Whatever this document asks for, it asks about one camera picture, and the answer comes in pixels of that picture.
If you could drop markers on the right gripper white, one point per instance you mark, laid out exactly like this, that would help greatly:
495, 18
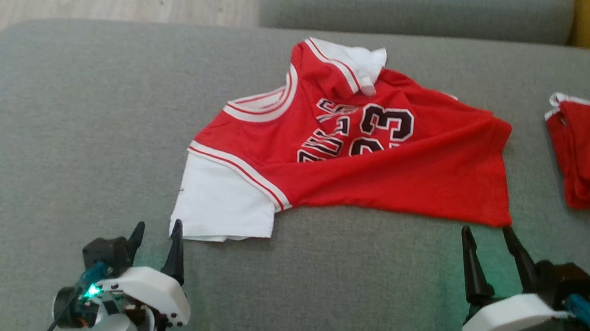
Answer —
509, 316

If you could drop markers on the grey sofa seat cushion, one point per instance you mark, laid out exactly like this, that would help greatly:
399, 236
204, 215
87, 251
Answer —
93, 118

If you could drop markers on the red basketball jersey number 23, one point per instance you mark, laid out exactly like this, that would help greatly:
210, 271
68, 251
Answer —
378, 177

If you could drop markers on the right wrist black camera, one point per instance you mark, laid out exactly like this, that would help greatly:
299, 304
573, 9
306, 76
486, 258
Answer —
565, 281

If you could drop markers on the grey sofa back cushion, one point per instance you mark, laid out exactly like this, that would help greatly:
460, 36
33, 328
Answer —
418, 9

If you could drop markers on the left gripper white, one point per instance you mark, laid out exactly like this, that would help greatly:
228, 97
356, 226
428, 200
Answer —
153, 288

